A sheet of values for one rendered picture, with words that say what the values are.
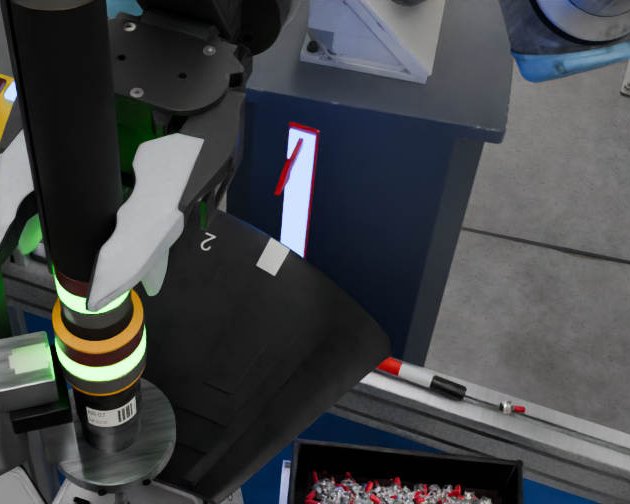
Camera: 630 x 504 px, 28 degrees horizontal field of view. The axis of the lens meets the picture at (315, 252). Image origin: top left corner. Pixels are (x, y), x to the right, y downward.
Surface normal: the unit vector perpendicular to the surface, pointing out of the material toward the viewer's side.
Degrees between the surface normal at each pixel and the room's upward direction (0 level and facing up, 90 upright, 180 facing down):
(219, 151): 0
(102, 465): 0
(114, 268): 42
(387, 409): 90
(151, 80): 0
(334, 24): 90
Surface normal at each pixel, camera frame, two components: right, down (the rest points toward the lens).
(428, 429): -0.32, 0.75
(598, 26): 0.07, 0.61
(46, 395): 0.28, 0.79
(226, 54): 0.07, -0.59
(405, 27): 0.76, -0.26
